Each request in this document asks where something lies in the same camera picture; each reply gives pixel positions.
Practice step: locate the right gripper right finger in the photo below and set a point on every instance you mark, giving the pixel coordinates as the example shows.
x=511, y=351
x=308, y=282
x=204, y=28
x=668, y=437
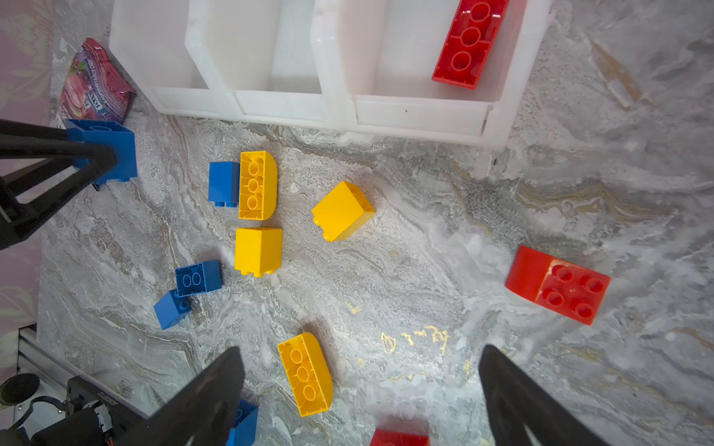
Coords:
x=519, y=409

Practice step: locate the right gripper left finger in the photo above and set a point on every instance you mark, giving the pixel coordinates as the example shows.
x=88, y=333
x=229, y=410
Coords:
x=200, y=414

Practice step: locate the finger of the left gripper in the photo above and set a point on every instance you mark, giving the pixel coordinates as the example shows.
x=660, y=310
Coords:
x=25, y=141
x=19, y=221

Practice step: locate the red square lego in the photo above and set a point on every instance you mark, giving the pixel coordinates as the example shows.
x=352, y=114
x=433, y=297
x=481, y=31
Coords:
x=560, y=286

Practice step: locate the red long lego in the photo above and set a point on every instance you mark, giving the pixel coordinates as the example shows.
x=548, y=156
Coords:
x=469, y=42

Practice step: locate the white three-compartment bin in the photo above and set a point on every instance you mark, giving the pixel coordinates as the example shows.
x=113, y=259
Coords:
x=347, y=66

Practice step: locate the blue lego bottom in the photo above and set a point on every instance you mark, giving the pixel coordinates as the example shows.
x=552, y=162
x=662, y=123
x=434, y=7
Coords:
x=244, y=429

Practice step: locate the purple snack bag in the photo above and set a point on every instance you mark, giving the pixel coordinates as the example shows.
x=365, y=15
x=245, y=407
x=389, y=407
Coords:
x=93, y=89

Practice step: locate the yellow long lego lower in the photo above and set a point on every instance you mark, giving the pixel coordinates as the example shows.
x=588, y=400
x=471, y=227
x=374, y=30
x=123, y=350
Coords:
x=307, y=374

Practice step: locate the blue studded lego centre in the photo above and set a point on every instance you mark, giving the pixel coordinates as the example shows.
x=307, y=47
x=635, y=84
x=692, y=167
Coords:
x=199, y=278

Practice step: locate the yellow square lego centre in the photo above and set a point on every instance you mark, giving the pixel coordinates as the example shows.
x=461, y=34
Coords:
x=258, y=251

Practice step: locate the blue lego beside yellow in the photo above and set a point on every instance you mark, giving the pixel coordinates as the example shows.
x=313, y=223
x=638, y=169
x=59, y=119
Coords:
x=224, y=179

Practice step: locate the yellow long lego upright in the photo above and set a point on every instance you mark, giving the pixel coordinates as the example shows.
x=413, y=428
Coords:
x=258, y=186

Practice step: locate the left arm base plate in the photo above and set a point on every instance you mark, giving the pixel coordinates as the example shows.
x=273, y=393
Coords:
x=95, y=416

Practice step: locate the aluminium front rail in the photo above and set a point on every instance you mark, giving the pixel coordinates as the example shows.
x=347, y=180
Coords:
x=14, y=362

